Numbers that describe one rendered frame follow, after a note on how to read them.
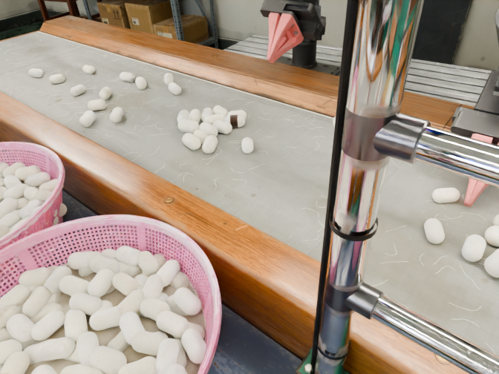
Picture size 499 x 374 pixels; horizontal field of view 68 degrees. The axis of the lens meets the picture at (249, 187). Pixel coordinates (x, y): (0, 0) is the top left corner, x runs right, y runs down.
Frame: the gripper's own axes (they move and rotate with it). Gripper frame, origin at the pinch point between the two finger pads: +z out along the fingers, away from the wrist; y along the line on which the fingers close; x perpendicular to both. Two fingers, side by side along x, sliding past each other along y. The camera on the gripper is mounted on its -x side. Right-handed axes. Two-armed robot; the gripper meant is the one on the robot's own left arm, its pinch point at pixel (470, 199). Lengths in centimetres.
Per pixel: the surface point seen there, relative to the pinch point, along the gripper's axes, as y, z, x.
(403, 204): -6.2, 3.6, -0.9
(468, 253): 2.2, 6.6, -5.3
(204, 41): -224, -90, 159
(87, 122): -57, 12, -10
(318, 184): -16.5, 5.4, -2.5
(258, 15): -184, -118, 158
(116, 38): -91, -12, 9
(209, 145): -33.5, 6.7, -6.0
